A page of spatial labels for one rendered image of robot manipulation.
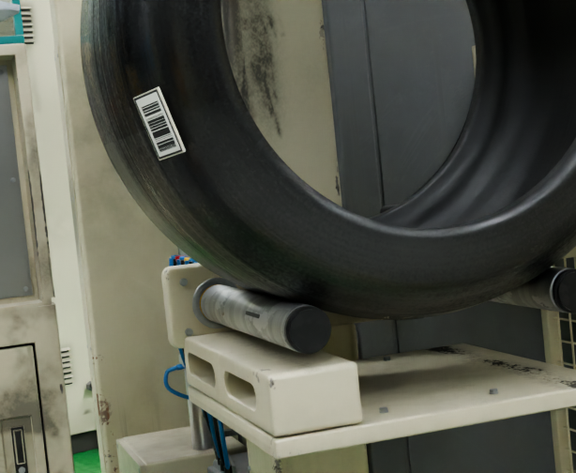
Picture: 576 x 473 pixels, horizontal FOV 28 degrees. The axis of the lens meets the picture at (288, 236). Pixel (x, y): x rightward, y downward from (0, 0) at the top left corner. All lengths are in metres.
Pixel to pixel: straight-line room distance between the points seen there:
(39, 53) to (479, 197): 3.62
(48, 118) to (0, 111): 3.10
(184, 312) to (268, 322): 0.29
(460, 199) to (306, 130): 0.21
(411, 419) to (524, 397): 0.12
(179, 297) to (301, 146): 0.24
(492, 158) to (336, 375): 0.44
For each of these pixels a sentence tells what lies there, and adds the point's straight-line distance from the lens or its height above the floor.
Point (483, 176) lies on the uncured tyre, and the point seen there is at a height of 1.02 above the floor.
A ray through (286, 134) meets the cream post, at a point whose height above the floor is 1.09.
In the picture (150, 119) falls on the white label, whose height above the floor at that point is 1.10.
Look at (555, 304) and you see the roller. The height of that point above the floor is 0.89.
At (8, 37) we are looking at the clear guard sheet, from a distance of 1.75.
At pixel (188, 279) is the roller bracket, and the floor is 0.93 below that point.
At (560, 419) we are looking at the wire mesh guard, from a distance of 1.66.
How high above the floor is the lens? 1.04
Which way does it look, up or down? 3 degrees down
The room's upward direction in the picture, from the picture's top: 6 degrees counter-clockwise
